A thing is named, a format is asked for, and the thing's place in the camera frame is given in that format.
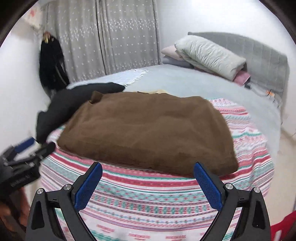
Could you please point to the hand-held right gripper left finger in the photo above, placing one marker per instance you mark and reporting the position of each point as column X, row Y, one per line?
column 86, row 185

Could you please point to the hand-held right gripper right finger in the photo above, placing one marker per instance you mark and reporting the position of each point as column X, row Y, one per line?
column 208, row 184

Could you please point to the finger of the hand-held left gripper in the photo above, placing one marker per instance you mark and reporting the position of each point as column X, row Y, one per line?
column 24, row 144
column 41, row 153

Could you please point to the brown coat with fur collar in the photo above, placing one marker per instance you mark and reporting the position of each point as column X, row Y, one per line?
column 148, row 129

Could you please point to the person's left forearm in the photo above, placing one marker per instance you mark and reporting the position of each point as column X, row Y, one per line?
column 5, row 208

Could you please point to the wooden clothes hanger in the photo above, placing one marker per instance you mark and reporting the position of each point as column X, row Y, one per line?
column 47, row 38

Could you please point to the striped patterned blanket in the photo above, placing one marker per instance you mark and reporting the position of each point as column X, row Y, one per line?
column 150, row 199

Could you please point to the black hanging garment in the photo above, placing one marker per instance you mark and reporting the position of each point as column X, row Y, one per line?
column 52, row 67

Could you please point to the red plastic chair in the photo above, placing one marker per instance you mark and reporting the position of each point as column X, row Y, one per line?
column 284, row 227

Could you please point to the light blue fringed blanket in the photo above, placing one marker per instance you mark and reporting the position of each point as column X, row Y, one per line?
column 108, row 77

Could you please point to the bed with grey sheet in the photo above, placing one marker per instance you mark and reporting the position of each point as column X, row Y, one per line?
column 185, row 81

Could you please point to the orange small device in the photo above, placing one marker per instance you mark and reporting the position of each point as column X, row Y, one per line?
column 270, row 93

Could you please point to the pink towel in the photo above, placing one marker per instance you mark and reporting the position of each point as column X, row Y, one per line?
column 241, row 77

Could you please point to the grey folded blanket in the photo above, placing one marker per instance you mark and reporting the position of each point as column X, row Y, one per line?
column 173, row 63

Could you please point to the white folded duvet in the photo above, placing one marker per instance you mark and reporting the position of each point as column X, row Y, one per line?
column 208, row 58

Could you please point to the grey dotted curtain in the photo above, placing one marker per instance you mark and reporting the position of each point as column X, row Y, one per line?
column 104, row 39

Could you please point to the grey padded headboard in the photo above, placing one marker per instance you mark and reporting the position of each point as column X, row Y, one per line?
column 261, row 60

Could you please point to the pink pillow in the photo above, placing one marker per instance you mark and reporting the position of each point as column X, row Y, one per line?
column 170, row 52

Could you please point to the floral wall hanging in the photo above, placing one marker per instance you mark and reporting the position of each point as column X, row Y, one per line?
column 33, row 18

